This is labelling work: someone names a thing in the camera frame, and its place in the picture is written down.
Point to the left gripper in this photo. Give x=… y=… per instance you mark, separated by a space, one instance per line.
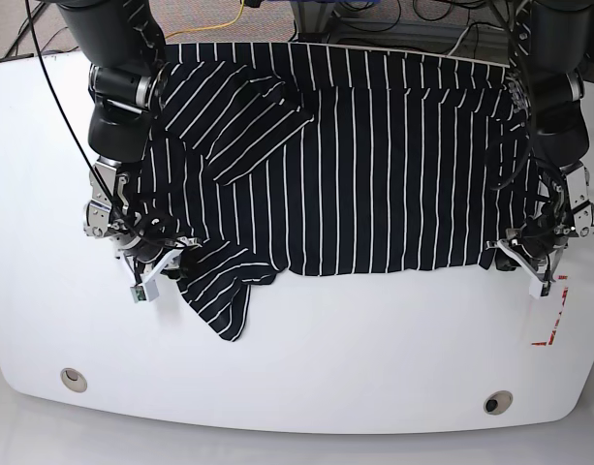
x=537 y=253

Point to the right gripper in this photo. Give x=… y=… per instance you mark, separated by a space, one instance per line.
x=144 y=262

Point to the navy white striped t-shirt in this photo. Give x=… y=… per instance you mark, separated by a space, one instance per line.
x=328 y=160

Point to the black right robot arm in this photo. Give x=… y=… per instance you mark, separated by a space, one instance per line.
x=127 y=77

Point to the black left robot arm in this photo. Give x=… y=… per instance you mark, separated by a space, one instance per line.
x=546 y=43

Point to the red tape rectangle marking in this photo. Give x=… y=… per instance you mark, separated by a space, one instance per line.
x=545 y=313

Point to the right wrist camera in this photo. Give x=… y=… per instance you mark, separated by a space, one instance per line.
x=144 y=292

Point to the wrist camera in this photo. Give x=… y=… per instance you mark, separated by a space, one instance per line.
x=144 y=292
x=539 y=288

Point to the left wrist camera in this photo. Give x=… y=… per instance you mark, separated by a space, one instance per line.
x=539 y=288

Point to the left table cable grommet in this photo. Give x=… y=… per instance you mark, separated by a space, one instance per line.
x=73 y=380

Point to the table cable grommet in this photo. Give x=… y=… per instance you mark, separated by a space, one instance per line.
x=498 y=402
x=73 y=380

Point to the right table cable grommet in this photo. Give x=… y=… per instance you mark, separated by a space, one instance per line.
x=498 y=402

